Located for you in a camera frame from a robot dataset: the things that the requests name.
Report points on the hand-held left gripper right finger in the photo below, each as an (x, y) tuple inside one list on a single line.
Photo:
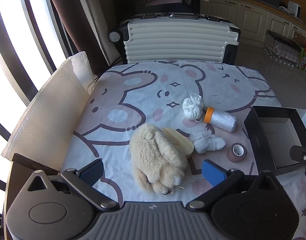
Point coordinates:
[(213, 172)]

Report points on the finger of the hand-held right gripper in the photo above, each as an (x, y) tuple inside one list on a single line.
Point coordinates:
[(300, 155)]

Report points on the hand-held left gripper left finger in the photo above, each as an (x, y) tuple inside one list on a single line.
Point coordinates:
[(91, 173)]

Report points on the brown tape roll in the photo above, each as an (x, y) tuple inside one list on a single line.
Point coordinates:
[(230, 155)]

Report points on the white mesh cloth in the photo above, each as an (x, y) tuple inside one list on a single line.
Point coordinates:
[(201, 133)]

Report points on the oval wooden block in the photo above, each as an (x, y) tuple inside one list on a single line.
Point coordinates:
[(183, 143)]

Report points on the black box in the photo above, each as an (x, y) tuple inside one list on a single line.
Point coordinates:
[(252, 135)]

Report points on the clear plastic bag roll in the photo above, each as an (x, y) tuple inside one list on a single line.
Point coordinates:
[(223, 120)]

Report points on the beige plush toy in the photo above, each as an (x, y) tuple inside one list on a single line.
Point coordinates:
[(155, 155)]

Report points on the white yarn ball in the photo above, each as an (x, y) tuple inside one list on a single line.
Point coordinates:
[(191, 108)]

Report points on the beige bubble wrap sheet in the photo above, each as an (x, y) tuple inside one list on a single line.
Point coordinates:
[(43, 110)]

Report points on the narrow green drink carton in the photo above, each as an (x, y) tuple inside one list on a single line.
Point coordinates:
[(299, 58)]

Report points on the bear printed blanket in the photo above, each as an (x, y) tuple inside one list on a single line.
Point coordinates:
[(143, 90)]

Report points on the pack of water bottles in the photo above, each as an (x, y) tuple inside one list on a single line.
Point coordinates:
[(282, 50)]

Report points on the white foam sheet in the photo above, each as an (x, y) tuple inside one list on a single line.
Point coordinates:
[(83, 67)]

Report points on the brown cardboard box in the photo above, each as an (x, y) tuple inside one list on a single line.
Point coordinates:
[(299, 38)]

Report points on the white ribbed suitcase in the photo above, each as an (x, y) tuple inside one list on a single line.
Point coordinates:
[(178, 37)]

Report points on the cream cabinet row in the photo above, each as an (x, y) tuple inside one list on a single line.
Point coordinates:
[(252, 22)]

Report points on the white small heater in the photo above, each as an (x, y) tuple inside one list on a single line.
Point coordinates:
[(294, 9)]

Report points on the window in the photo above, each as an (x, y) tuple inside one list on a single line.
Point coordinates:
[(35, 25)]

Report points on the brown curtain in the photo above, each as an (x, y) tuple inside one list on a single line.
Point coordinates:
[(68, 10)]

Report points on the dark blue clothing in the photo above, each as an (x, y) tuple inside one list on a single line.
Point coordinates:
[(168, 8)]

